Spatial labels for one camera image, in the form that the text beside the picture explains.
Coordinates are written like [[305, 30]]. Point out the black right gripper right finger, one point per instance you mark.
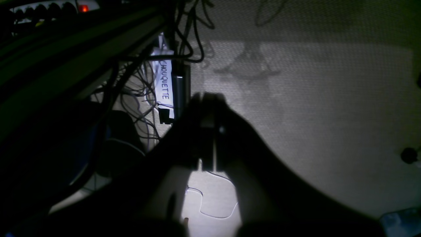
[[273, 200]]

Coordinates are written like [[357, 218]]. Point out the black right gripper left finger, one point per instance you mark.
[[144, 202]]

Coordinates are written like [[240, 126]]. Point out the white label strip with writing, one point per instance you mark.
[[162, 70]]

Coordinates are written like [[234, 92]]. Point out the white power strip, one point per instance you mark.
[[51, 9]]

